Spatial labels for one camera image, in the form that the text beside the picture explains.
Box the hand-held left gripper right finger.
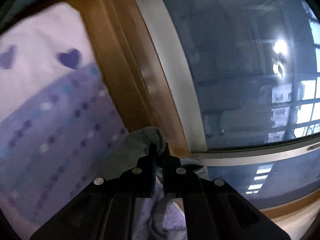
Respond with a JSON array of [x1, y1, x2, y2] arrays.
[[162, 142, 290, 240]]

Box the sliding glass window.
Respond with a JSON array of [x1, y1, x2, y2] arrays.
[[130, 0, 320, 209]]

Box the cream and pink curtain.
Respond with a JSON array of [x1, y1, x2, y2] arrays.
[[271, 206, 318, 240]]

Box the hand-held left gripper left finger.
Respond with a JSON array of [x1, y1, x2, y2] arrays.
[[30, 142, 157, 240]]

